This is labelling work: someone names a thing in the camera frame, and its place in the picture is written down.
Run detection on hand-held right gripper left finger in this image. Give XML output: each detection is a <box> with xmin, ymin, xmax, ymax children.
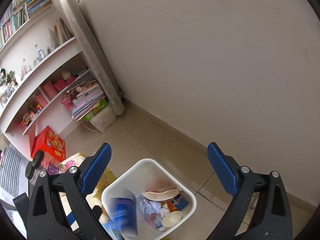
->
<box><xmin>26</xmin><ymin>142</ymin><xmax>113</xmax><ymax>240</ymax></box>

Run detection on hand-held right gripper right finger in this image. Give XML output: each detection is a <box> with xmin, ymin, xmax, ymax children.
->
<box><xmin>206</xmin><ymin>142</ymin><xmax>293</xmax><ymax>240</ymax></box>

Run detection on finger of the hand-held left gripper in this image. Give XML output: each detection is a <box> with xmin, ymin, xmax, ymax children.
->
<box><xmin>12</xmin><ymin>192</ymin><xmax>32</xmax><ymax>220</ymax></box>

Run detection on dark blue box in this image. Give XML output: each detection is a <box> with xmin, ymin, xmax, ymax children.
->
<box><xmin>107</xmin><ymin>189</ymin><xmax>139</xmax><ymax>238</ymax></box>

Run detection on white plastic trash bin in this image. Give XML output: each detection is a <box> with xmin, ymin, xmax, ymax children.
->
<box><xmin>101</xmin><ymin>158</ymin><xmax>197</xmax><ymax>240</ymax></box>

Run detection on white paper cup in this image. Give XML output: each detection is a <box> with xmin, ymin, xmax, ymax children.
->
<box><xmin>161</xmin><ymin>211</ymin><xmax>182</xmax><ymax>228</ymax></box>

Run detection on white tissue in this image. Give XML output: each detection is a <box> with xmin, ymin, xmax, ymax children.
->
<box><xmin>150</xmin><ymin>201</ymin><xmax>164</xmax><ymax>213</ymax></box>

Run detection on floral tablecloth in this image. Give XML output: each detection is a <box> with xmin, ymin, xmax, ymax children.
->
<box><xmin>60</xmin><ymin>152</ymin><xmax>118</xmax><ymax>230</ymax></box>

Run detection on clear jar with black lid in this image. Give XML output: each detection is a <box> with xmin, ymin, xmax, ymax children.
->
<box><xmin>25</xmin><ymin>161</ymin><xmax>41</xmax><ymax>180</ymax></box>

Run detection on grey striped blanket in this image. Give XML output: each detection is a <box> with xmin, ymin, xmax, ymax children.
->
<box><xmin>0</xmin><ymin>146</ymin><xmax>28</xmax><ymax>196</ymax></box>

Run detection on purple label jar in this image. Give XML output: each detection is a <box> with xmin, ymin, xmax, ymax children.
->
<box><xmin>32</xmin><ymin>150</ymin><xmax>63</xmax><ymax>176</ymax></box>

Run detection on white foam box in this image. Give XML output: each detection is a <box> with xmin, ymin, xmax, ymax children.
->
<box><xmin>89</xmin><ymin>109</ymin><xmax>118</xmax><ymax>133</ymax></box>

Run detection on red gift box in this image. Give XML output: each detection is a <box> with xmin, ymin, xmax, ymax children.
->
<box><xmin>28</xmin><ymin>125</ymin><xmax>66</xmax><ymax>163</ymax></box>

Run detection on green cardboard box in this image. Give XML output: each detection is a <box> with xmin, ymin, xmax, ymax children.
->
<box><xmin>82</xmin><ymin>100</ymin><xmax>109</xmax><ymax>122</ymax></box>

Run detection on stack of books and magazines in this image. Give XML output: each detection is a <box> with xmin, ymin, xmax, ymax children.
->
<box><xmin>62</xmin><ymin>79</ymin><xmax>108</xmax><ymax>119</ymax></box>

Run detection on pink cup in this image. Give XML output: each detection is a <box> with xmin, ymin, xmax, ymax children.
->
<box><xmin>43</xmin><ymin>81</ymin><xmax>58</xmax><ymax>98</ymax></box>
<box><xmin>35</xmin><ymin>94</ymin><xmax>50</xmax><ymax>108</ymax></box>

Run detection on clear storage box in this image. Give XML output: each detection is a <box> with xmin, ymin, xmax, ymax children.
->
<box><xmin>0</xmin><ymin>82</ymin><xmax>18</xmax><ymax>106</ymax></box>

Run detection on grey curtain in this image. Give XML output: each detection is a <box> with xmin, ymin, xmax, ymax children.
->
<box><xmin>42</xmin><ymin>0</ymin><xmax>125</xmax><ymax>116</ymax></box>

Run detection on white bookshelf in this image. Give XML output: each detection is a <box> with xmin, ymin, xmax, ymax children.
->
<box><xmin>0</xmin><ymin>0</ymin><xmax>106</xmax><ymax>140</ymax></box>

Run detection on leaning thin books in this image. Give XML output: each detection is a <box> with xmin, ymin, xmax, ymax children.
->
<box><xmin>49</xmin><ymin>17</ymin><xmax>75</xmax><ymax>47</ymax></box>

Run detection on row of upright books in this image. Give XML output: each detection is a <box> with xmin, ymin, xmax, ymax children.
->
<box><xmin>0</xmin><ymin>5</ymin><xmax>28</xmax><ymax>50</ymax></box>

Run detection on flat stack of books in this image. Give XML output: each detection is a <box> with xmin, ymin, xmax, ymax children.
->
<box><xmin>24</xmin><ymin>0</ymin><xmax>53</xmax><ymax>18</ymax></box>

